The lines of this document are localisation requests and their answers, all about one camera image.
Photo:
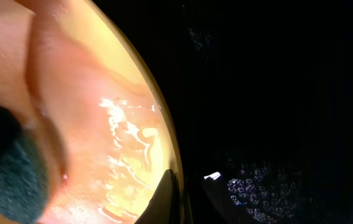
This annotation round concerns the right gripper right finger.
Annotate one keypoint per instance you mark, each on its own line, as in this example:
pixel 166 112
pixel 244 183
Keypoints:
pixel 215 187

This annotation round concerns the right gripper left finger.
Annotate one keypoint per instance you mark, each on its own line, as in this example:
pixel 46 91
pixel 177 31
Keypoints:
pixel 164 206

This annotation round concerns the green yellow sponge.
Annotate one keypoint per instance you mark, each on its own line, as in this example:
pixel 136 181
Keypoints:
pixel 23 175

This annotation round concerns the yellow plate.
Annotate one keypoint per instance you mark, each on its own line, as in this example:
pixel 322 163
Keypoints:
pixel 80 89

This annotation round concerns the round black tray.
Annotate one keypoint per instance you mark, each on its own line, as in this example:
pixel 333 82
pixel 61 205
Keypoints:
pixel 260 91

